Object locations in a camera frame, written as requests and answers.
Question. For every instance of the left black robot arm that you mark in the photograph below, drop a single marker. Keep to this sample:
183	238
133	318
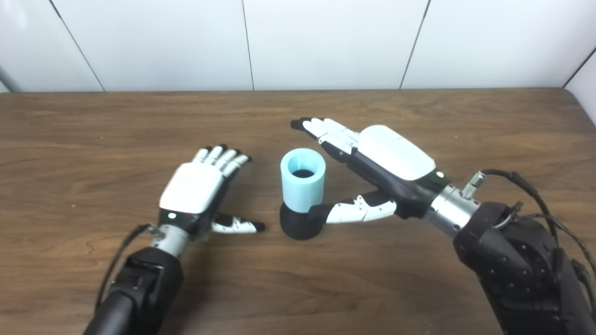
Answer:
139	288

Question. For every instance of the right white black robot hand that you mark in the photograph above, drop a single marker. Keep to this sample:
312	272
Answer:
396	151

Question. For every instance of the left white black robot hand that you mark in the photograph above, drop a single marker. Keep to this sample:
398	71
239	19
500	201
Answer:
191	188

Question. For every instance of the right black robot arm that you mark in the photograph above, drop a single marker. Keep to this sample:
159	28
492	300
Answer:
507	260

